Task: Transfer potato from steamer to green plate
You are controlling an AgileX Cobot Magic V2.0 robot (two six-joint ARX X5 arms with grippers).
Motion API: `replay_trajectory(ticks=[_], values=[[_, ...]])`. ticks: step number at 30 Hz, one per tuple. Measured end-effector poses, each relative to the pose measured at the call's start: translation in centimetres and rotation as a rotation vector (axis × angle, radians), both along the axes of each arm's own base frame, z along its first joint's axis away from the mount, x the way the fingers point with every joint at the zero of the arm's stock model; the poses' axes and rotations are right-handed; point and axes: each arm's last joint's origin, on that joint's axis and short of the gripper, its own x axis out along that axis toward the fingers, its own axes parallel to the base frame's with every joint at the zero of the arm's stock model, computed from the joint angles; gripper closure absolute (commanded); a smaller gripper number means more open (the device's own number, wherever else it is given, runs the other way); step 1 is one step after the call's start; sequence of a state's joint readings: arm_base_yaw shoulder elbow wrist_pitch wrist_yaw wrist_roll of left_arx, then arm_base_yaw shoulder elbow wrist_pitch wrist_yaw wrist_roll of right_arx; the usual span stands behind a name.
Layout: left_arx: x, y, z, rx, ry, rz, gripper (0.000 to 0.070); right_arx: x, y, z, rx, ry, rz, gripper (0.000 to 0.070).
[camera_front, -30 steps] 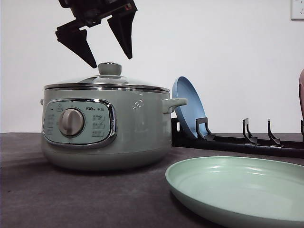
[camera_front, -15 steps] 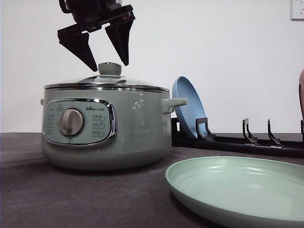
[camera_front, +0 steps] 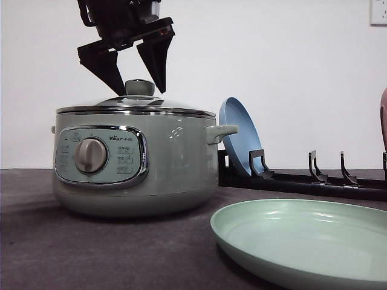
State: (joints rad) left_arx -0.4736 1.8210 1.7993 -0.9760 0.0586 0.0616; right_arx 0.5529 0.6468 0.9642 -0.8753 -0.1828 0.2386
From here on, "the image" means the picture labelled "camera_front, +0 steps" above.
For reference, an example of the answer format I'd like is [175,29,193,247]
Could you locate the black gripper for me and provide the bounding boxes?
[77,0,176,96]

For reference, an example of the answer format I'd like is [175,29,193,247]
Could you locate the glass steamer lid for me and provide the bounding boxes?
[56,79,216,118]

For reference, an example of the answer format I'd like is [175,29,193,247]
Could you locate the green plate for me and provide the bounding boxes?
[210,198,387,290]

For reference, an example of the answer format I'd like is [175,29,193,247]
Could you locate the green electric steamer pot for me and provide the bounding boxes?
[51,112,239,217]

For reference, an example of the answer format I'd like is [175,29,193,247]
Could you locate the blue plate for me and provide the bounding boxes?
[219,97,264,176]

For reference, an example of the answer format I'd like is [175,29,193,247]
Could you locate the pink plate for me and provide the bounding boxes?
[380,87,387,151]

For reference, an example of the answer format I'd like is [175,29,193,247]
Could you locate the black dish rack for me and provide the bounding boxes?
[218,149,387,200]

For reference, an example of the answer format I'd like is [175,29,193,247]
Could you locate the white wall socket right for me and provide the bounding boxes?
[370,0,387,28]

